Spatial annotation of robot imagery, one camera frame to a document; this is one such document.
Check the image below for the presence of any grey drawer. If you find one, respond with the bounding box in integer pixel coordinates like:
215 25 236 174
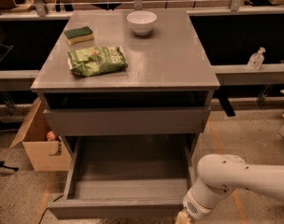
44 106 210 136
49 134 194 219

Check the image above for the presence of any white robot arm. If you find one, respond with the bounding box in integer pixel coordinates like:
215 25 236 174
176 154 284 224

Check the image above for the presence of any grey top drawer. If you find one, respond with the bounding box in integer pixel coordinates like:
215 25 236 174
44 106 210 136

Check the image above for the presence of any grey drawer cabinet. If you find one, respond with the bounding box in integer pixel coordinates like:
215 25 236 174
30 8 220 161

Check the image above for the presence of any orange ball in box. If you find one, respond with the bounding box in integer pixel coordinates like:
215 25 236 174
46 132 56 141

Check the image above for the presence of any clear sanitizer pump bottle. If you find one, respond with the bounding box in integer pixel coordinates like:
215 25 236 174
247 47 265 71

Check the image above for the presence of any green chip bag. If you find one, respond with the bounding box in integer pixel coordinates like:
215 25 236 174
67 46 128 77

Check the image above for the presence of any white ceramic bowl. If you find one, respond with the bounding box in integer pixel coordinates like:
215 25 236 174
127 10 157 35

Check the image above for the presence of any green and yellow sponge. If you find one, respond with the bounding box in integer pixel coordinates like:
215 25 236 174
64 26 93 45

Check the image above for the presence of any black floor cable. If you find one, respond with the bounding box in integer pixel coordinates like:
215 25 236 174
37 193 64 224

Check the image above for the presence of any grey metal rail frame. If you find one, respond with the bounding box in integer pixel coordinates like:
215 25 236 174
0 0 284 93

